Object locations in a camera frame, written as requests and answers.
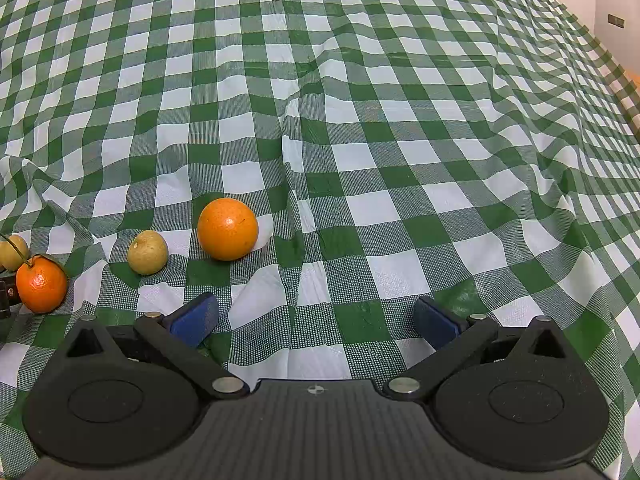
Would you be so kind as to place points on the wall socket plate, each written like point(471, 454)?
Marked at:
point(616, 20)

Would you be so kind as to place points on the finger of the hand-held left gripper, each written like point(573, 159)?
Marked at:
point(4, 296)

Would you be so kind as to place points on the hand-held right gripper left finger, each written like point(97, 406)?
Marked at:
point(195, 317)

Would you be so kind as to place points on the tan longan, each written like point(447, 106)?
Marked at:
point(12, 251)
point(147, 252)

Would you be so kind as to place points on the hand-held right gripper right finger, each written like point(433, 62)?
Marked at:
point(435, 320)

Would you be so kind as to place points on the green white checkered tablecloth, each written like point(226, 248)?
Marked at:
point(375, 135)

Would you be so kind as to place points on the small orange with stem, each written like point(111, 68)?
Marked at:
point(41, 285)

